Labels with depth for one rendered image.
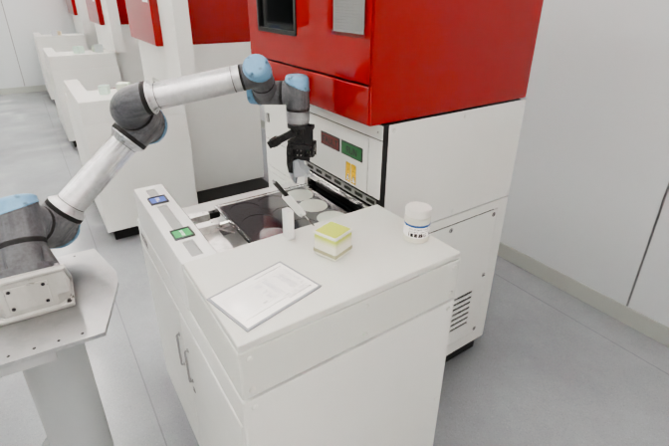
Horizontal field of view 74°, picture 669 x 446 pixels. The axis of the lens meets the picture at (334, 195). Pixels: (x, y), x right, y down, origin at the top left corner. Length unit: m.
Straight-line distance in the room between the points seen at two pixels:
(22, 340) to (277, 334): 0.65
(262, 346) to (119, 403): 1.37
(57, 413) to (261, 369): 0.78
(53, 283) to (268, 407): 0.65
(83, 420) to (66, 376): 0.18
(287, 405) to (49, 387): 0.72
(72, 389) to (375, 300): 0.92
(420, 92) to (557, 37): 1.40
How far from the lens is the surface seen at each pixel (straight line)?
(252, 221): 1.48
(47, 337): 1.32
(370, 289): 1.04
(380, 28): 1.28
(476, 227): 1.88
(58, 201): 1.53
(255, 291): 1.04
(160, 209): 1.50
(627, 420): 2.36
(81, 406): 1.62
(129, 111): 1.39
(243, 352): 0.93
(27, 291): 1.37
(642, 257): 2.70
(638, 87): 2.53
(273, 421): 1.11
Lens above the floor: 1.58
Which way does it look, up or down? 25 degrees down
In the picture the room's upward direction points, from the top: straight up
